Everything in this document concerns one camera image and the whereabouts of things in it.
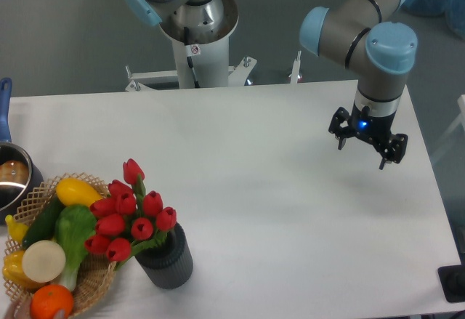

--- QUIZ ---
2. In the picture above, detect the black pedestal cable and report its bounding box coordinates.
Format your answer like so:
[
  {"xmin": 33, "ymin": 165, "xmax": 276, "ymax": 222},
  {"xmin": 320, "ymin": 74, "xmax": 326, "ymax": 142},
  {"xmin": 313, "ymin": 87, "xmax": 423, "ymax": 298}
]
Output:
[{"xmin": 183, "ymin": 26, "xmax": 201, "ymax": 89}]

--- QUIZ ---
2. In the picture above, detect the person hand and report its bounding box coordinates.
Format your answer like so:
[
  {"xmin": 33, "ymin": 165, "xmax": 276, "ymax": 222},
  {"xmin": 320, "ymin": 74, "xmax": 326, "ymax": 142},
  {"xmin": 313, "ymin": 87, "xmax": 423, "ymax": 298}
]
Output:
[{"xmin": 2, "ymin": 301, "xmax": 67, "ymax": 319}]

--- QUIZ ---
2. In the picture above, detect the green bok choy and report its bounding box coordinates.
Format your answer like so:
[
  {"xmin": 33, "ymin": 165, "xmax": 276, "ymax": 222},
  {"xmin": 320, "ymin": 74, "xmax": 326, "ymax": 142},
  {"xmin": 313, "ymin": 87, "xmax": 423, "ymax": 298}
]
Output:
[{"xmin": 54, "ymin": 205, "xmax": 97, "ymax": 292}]

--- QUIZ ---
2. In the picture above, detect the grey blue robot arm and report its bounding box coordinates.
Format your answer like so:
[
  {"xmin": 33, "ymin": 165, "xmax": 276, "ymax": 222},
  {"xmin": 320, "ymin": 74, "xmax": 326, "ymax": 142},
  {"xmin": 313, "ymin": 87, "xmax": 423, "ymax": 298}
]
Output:
[{"xmin": 124, "ymin": 0, "xmax": 418, "ymax": 163}]

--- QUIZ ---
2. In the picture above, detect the yellow squash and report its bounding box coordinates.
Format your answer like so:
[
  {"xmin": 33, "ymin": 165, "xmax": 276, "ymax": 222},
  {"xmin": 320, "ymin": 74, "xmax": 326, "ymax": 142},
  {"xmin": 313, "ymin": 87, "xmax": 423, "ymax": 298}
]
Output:
[{"xmin": 55, "ymin": 177, "xmax": 102, "ymax": 207}]

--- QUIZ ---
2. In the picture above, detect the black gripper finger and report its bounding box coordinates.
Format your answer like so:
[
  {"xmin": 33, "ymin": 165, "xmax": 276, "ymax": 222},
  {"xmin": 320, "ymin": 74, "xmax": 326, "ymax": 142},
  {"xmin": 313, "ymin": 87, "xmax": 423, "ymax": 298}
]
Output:
[
  {"xmin": 379, "ymin": 134, "xmax": 408, "ymax": 170},
  {"xmin": 328, "ymin": 107, "xmax": 351, "ymax": 150}
]

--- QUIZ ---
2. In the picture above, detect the blue handled saucepan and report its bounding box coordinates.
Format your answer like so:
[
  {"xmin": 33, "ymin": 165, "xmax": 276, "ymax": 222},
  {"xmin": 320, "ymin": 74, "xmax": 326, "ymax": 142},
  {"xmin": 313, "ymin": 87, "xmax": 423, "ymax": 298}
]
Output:
[{"xmin": 1, "ymin": 78, "xmax": 43, "ymax": 226}]

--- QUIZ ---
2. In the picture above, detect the orange fruit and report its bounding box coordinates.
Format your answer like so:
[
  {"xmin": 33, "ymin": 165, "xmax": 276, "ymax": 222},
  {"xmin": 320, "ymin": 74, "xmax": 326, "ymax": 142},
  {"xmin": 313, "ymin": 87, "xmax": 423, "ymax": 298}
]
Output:
[{"xmin": 30, "ymin": 284, "xmax": 74, "ymax": 319}]

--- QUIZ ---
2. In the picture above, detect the dark grey ribbed vase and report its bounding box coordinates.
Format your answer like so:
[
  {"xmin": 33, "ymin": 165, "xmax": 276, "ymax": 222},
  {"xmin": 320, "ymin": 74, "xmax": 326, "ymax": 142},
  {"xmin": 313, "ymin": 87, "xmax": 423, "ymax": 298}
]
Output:
[{"xmin": 135, "ymin": 223, "xmax": 193, "ymax": 289}]

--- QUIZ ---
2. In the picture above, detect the yellow bell pepper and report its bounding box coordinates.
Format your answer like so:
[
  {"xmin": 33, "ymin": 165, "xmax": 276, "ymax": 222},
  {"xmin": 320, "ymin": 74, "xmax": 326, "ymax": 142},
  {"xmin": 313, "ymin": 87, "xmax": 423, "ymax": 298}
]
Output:
[{"xmin": 2, "ymin": 250, "xmax": 42, "ymax": 289}]

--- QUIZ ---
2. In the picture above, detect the green cucumber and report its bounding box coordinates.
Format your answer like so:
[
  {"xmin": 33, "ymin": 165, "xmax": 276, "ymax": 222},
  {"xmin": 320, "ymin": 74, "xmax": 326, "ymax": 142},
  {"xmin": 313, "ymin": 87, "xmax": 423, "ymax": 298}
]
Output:
[{"xmin": 22, "ymin": 195, "xmax": 65, "ymax": 249}]

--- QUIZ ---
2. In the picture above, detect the woven wicker basket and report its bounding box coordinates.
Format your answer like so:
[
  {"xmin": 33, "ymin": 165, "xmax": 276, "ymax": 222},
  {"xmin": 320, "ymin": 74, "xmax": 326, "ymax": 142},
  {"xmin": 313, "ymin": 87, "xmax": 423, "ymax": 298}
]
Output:
[{"xmin": 1, "ymin": 173, "xmax": 116, "ymax": 318}]

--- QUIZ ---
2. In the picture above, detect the white round radish slice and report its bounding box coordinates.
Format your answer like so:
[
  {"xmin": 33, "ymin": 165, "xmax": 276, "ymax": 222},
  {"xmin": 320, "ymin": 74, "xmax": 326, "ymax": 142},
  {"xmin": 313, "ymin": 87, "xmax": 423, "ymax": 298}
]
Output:
[{"xmin": 22, "ymin": 240, "xmax": 66, "ymax": 283}]

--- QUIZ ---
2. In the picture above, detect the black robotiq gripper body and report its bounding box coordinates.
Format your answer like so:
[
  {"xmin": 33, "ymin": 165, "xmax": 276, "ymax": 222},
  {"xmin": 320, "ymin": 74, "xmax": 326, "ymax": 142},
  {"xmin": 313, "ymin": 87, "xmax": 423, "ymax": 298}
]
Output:
[{"xmin": 350, "ymin": 104, "xmax": 397, "ymax": 152}]

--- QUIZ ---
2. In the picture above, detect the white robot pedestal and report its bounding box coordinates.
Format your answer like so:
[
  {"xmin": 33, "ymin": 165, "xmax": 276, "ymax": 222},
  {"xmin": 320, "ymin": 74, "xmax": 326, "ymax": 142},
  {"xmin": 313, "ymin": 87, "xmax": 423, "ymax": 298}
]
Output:
[{"xmin": 124, "ymin": 0, "xmax": 304, "ymax": 92}]

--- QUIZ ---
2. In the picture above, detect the red tulip bouquet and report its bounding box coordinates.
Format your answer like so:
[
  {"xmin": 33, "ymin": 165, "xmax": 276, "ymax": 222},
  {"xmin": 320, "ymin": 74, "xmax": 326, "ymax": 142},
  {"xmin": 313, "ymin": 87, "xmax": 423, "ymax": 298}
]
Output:
[{"xmin": 84, "ymin": 158, "xmax": 177, "ymax": 266}]

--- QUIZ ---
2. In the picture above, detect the black device at edge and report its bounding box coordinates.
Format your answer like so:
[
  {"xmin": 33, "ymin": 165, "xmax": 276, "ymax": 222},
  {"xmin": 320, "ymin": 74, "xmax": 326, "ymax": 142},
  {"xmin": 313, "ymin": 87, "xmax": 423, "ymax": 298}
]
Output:
[{"xmin": 437, "ymin": 265, "xmax": 464, "ymax": 303}]

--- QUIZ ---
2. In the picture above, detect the white frame at right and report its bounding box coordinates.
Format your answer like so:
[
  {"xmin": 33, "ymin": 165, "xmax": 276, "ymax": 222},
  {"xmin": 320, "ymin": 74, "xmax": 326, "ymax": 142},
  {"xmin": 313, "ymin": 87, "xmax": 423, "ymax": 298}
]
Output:
[{"xmin": 429, "ymin": 94, "xmax": 464, "ymax": 165}]

